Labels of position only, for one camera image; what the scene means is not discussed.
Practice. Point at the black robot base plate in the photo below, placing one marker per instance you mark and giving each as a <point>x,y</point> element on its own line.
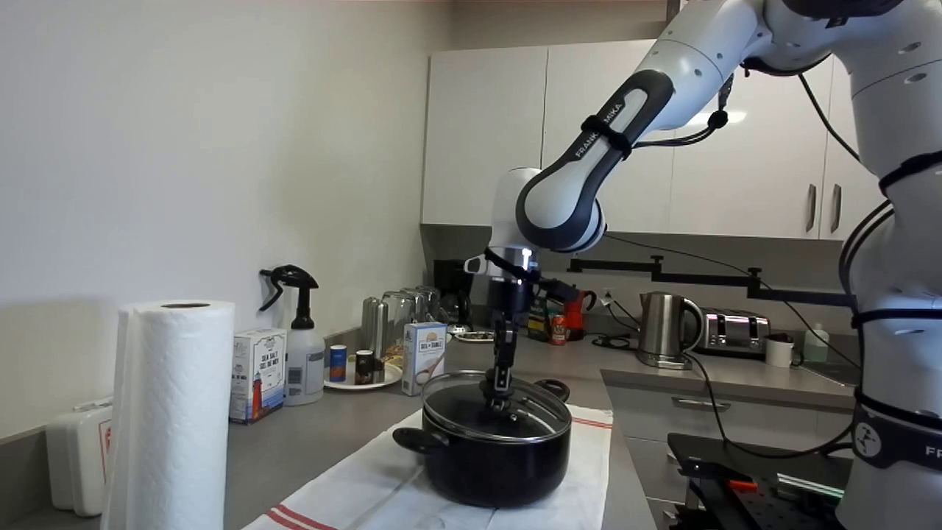
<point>746,489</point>

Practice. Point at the black cooking pot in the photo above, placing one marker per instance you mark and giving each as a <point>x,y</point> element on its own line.
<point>501,471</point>

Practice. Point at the white round plate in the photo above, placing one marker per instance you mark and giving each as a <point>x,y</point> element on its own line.
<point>367,384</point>

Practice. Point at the black wall rail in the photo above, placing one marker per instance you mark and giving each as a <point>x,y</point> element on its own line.
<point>709,281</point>

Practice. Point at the spice jar with blue label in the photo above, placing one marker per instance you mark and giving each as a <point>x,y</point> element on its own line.
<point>336,363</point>

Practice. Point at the white cabinet door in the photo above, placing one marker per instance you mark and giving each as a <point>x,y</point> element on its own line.
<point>746,165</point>
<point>847,187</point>
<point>484,135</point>

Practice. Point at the glass storage jars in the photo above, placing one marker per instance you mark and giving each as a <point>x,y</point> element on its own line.
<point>398,313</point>

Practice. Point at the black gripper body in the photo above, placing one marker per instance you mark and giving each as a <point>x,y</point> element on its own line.
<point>509,325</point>

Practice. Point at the silver toaster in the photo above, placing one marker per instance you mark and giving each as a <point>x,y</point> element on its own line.
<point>735,333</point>

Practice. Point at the white paper towel roll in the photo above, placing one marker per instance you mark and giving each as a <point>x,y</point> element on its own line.
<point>173,412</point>

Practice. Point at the white napkin stack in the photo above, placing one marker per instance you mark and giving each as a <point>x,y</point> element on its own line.
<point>79,459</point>

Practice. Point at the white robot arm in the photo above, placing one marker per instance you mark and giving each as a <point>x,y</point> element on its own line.
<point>609,135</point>

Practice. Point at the white box with print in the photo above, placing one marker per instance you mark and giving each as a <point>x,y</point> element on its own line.
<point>426,358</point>

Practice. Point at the spray bottle with black trigger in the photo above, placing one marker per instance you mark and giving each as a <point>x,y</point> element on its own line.
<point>304,363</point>

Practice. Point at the white mug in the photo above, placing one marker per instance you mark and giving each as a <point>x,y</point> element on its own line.
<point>778,353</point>

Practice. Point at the white carton box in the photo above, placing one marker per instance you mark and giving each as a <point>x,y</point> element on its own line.
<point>258,377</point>

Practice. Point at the glass lid with black knob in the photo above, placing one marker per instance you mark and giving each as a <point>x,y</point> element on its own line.
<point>526,412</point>

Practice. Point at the white towel with red stripes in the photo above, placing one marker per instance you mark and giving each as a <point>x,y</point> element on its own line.
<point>394,489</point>

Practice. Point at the pale green bottle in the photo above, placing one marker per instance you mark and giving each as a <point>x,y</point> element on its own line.
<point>816,344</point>

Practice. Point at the stainless steel kettle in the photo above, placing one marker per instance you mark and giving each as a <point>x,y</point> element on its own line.
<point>666,327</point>

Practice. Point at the red kitchen appliance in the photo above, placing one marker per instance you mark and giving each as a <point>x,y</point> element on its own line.
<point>569,313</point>

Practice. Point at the dark spice jar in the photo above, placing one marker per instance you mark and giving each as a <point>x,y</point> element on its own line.
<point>367,366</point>

